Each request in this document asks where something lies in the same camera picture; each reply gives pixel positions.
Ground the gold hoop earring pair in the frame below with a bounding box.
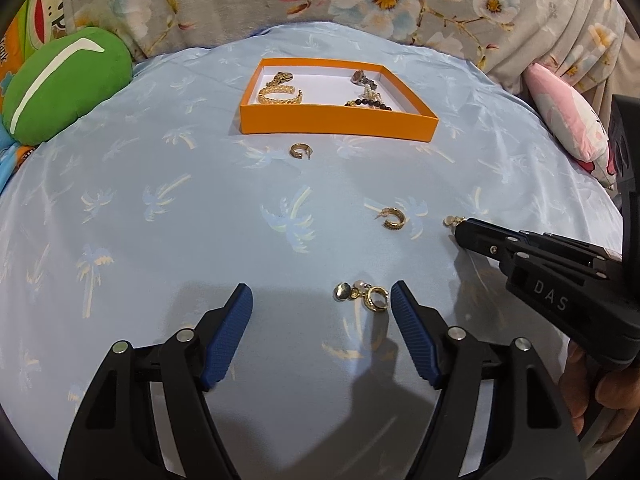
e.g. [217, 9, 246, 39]
[442, 216, 465, 232]

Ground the small gold hoop earring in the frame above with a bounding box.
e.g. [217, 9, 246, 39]
[288, 143, 314, 159]

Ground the orange cardboard box tray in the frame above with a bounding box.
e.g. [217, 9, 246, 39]
[239, 58, 439, 142]

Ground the black bead bracelet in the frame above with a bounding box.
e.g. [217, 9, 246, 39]
[342, 97, 394, 112]

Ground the small gold wristwatch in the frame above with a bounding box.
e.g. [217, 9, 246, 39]
[266, 72, 293, 88]

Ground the gold chain bracelet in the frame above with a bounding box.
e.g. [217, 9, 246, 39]
[257, 84, 305, 106]

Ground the light blue palm bedsheet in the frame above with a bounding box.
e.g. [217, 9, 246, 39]
[1, 23, 623, 479]

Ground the silver wristwatch blue dial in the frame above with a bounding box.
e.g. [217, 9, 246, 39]
[350, 70, 378, 90]

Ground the grey floral blanket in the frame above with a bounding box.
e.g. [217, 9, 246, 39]
[63, 0, 639, 110]

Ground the pink cartoon pillow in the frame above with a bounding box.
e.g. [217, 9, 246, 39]
[523, 63, 615, 193]

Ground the green plush pillow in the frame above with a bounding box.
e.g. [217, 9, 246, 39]
[1, 27, 132, 146]

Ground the person's right hand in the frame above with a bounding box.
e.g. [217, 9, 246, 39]
[559, 340, 640, 443]

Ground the orange green cartoon sheet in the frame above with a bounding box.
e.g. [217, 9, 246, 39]
[1, 0, 66, 191]

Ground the gold pearl earring pair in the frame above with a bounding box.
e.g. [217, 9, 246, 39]
[333, 281, 390, 313]

